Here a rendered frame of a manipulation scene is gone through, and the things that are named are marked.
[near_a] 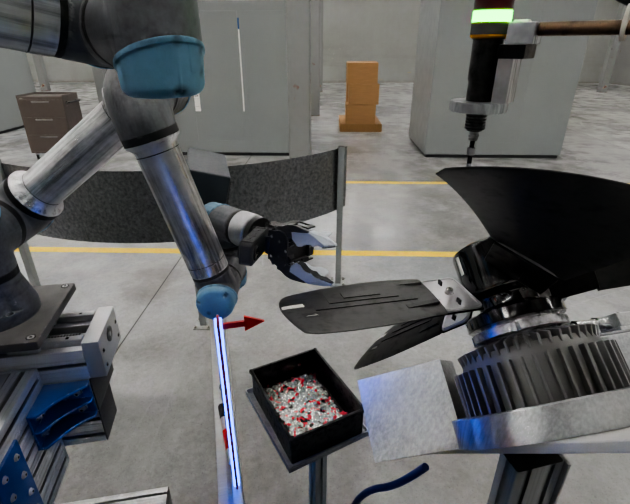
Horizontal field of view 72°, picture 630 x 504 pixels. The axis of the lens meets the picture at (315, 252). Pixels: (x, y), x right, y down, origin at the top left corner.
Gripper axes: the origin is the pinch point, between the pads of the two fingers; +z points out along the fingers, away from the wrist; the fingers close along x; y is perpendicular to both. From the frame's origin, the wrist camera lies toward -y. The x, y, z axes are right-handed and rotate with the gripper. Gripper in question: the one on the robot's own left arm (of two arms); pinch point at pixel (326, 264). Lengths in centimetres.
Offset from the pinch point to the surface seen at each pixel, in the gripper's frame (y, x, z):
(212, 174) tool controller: 11.0, -6.9, -44.9
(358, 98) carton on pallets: 664, -13, -435
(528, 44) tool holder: -0.9, -34.9, 25.7
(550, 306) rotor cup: 6.5, -2.6, 34.2
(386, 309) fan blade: -7.8, -0.5, 16.5
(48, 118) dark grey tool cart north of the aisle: 201, 38, -643
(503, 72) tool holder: -1.2, -31.9, 23.7
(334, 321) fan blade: -16.0, -0.7, 13.5
